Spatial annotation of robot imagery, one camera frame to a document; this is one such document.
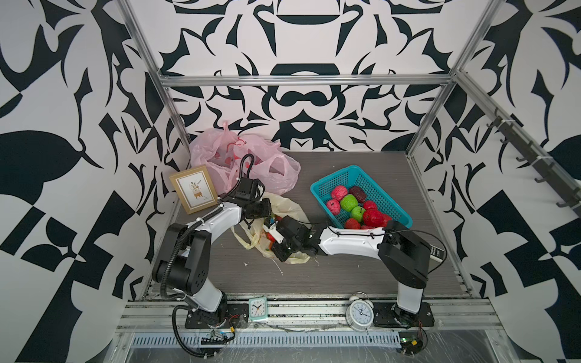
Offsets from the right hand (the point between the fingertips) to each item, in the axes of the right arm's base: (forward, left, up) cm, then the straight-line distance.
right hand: (269, 246), depth 84 cm
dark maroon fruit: (+24, -37, 0) cm, 44 cm away
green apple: (+19, -32, 0) cm, 37 cm away
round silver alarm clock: (-21, -29, -1) cm, 36 cm away
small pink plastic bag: (+30, -3, +8) cm, 31 cm away
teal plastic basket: (+32, -36, +1) cm, 48 cm away
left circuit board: (-28, +17, -8) cm, 34 cm away
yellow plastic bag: (-7, -10, +7) cm, 14 cm away
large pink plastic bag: (+48, +28, +4) cm, 56 cm away
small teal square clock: (-19, +3, -3) cm, 20 cm away
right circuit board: (-29, -45, -6) cm, 54 cm away
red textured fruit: (+9, -39, +4) cm, 40 cm away
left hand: (+16, +1, +2) cm, 17 cm away
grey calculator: (-1, -63, -5) cm, 63 cm away
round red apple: (+18, -41, 0) cm, 45 cm away
